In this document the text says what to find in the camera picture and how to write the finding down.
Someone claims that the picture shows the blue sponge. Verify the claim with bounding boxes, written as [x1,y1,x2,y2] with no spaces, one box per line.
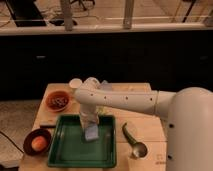
[85,124,99,141]

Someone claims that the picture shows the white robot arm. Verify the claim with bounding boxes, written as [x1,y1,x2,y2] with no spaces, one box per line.
[74,77,213,171]

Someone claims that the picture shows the green plastic tray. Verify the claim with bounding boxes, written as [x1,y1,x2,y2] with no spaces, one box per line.
[47,115,117,168]

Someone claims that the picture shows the orange bowl with contents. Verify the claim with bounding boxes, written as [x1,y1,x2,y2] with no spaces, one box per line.
[45,91,70,112]

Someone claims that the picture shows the white cup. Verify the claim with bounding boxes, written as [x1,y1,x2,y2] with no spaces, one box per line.
[69,78,82,90]

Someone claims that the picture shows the orange fruit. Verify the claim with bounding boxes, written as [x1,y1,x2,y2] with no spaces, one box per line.
[31,136,47,151]

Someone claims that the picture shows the wooden cutting board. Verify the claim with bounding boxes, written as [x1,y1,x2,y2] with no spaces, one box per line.
[34,82,154,128]

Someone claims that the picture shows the dark bowl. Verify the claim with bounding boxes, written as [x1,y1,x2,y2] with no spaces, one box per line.
[23,129,51,156]

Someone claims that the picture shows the green handled metal scoop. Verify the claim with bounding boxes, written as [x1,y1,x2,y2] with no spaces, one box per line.
[122,123,148,158]

